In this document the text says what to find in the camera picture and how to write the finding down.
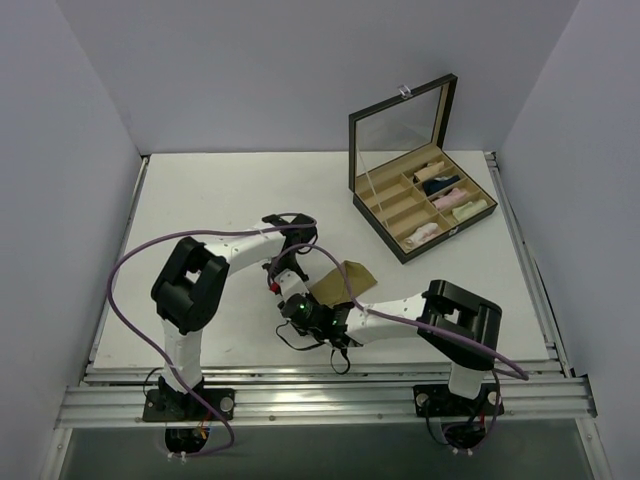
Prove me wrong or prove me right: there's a tan brown underwear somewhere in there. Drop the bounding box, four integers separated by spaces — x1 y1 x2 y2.
310 261 377 307

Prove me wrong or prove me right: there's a white underwear pink trim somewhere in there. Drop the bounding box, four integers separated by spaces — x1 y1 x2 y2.
402 222 441 250

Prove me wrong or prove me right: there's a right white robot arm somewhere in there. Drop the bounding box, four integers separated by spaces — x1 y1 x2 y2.
278 280 502 413

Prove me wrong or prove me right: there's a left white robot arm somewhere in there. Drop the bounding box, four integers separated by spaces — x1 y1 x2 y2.
151 214 317 419

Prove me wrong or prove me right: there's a navy rolled underwear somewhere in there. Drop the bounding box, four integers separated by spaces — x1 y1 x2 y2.
422 175 461 197

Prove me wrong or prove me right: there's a beige rolled underwear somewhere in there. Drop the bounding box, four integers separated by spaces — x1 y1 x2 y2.
413 161 446 183

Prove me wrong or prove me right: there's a pale green rolled underwear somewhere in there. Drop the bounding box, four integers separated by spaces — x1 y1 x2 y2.
451 199 488 222

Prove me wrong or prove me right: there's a pink rolled underwear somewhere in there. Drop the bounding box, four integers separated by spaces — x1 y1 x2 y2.
433 187 468 211

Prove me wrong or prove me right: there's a black compartment storage box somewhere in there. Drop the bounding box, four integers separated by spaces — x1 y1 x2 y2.
348 74 497 264

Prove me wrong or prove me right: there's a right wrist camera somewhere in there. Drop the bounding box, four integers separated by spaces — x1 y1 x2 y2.
270 270 309 301

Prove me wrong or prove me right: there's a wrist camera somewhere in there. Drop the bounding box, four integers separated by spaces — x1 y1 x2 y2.
284 213 318 244
270 270 309 301

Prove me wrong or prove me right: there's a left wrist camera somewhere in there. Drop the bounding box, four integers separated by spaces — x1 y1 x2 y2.
284 213 318 244

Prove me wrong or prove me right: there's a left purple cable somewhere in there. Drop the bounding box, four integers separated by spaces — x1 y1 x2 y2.
107 212 319 457

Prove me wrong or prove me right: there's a purple cable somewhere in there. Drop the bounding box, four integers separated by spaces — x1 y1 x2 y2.
107 212 319 457
267 243 530 446

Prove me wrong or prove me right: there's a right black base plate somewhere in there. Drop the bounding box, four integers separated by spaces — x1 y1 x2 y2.
412 383 497 418

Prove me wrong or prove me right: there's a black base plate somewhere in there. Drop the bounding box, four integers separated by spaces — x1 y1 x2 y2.
142 388 236 423
412 383 497 418

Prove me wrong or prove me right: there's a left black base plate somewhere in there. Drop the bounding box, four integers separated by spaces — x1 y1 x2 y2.
142 388 236 423

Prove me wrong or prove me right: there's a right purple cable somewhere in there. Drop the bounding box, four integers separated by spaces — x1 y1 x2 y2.
267 243 530 446

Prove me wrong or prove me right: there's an aluminium rail frame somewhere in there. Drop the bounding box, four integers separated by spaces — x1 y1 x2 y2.
53 152 598 431

